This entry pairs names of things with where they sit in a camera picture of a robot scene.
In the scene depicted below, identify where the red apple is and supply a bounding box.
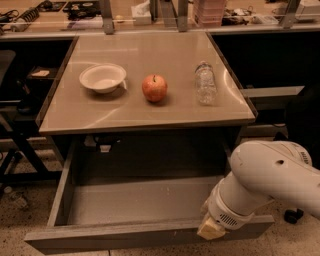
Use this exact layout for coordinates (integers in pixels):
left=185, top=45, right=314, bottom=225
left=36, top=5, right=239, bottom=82
left=142, top=74, right=168, bottom=102

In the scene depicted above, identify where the black desk frame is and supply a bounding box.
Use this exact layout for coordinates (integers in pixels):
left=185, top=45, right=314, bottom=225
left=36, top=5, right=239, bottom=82
left=0, top=92, right=61, bottom=184

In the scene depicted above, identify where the clear plastic water bottle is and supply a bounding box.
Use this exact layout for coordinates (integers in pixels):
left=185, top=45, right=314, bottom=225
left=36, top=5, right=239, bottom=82
left=195, top=61, right=217, bottom=106

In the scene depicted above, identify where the pink plastic basket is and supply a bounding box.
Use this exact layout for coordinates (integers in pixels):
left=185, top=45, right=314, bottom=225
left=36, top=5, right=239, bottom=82
left=192, top=0, right=226, bottom=28

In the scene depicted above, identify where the white paper bowl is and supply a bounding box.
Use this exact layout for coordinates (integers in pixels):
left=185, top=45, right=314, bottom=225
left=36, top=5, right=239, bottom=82
left=79, top=63, right=127, bottom=94

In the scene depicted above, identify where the grey drawer cabinet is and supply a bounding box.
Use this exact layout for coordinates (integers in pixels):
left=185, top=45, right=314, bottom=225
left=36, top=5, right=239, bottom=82
left=35, top=30, right=258, bottom=181

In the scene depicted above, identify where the black office chair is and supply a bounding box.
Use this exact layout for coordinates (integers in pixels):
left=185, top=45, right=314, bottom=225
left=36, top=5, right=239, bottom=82
left=273, top=83, right=320, bottom=225

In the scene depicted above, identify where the white tissue box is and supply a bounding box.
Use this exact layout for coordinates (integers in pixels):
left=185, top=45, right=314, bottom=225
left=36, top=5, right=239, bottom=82
left=131, top=0, right=151, bottom=26

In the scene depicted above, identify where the grey top drawer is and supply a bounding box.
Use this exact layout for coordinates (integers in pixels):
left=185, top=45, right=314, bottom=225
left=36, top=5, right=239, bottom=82
left=23, top=139, right=276, bottom=256

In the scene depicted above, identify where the plastic bottle on floor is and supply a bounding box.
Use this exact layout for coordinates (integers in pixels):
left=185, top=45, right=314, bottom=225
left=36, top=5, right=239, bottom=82
left=4, top=186, right=28, bottom=210

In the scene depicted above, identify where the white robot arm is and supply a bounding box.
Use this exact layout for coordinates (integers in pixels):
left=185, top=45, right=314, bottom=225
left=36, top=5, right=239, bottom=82
left=197, top=140, right=320, bottom=240

